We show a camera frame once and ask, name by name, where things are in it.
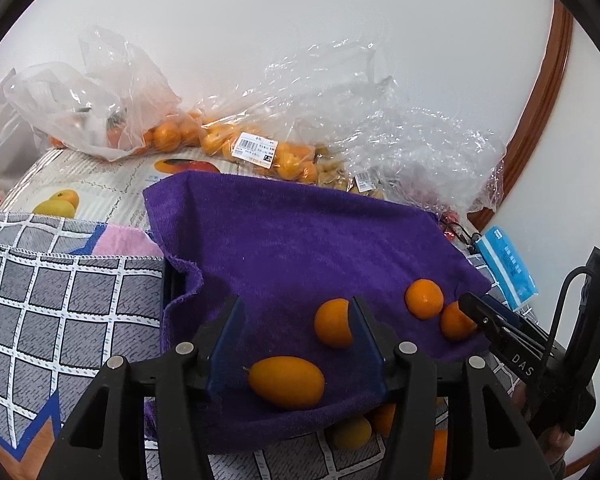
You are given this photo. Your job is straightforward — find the brown wooden door frame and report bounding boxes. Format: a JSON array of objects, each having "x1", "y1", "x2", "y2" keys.
[{"x1": 467, "y1": 0, "x2": 576, "y2": 221}]

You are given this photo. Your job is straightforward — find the blue tissue pack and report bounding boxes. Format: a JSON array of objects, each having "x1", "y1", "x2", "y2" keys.
[{"x1": 472, "y1": 225, "x2": 538, "y2": 318}]

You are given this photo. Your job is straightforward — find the white printed sheet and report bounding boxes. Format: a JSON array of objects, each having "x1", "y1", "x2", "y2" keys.
[{"x1": 0, "y1": 147, "x2": 241, "y2": 233}]

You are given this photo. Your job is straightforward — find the grey checkered star blanket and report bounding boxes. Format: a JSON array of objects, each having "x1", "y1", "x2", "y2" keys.
[{"x1": 0, "y1": 212, "x2": 571, "y2": 480}]

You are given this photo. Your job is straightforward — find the thin black cord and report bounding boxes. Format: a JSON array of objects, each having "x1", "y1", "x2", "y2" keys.
[{"x1": 442, "y1": 220, "x2": 486, "y2": 248}]

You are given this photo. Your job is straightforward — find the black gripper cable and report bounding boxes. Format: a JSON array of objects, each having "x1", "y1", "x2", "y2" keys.
[{"x1": 544, "y1": 266, "x2": 597, "y2": 361}]

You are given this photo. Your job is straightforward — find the person's right hand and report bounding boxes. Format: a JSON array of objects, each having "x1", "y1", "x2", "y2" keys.
[{"x1": 537, "y1": 425, "x2": 577, "y2": 467}]

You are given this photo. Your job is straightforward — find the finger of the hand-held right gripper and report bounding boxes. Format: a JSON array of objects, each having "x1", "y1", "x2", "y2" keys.
[
  {"x1": 480, "y1": 295, "x2": 553, "y2": 347},
  {"x1": 460, "y1": 292, "x2": 553, "y2": 386}
]

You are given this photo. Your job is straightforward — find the purple towel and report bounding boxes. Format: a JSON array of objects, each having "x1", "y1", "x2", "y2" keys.
[{"x1": 142, "y1": 170, "x2": 492, "y2": 453}]

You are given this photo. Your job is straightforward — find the small yellow-green citrus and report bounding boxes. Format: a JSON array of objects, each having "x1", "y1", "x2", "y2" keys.
[{"x1": 331, "y1": 414, "x2": 373, "y2": 450}]

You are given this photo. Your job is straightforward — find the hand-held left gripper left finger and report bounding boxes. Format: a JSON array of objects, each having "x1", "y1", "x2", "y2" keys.
[{"x1": 37, "y1": 294, "x2": 247, "y2": 480}]

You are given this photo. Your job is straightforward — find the oval orange kumquat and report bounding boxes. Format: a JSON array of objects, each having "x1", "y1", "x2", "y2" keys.
[{"x1": 243, "y1": 356, "x2": 327, "y2": 410}]

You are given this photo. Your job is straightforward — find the clear bag of cherry tomatoes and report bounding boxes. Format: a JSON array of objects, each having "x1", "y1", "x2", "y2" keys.
[{"x1": 380, "y1": 107, "x2": 508, "y2": 241}]

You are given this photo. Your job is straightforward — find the clear labelled bag of oranges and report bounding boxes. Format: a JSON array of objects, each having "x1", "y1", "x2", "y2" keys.
[{"x1": 180, "y1": 42, "x2": 396, "y2": 183}]

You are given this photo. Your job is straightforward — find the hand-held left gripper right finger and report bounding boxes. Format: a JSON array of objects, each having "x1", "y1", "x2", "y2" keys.
[{"x1": 349, "y1": 296, "x2": 556, "y2": 480}]

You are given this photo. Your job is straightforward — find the white plastic bag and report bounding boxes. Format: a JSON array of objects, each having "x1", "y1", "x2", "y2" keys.
[{"x1": 0, "y1": 67, "x2": 46, "y2": 196}]

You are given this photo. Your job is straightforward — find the mandarin orange with dark calyx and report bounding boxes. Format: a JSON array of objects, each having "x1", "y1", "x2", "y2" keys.
[{"x1": 439, "y1": 301, "x2": 478, "y2": 342}]

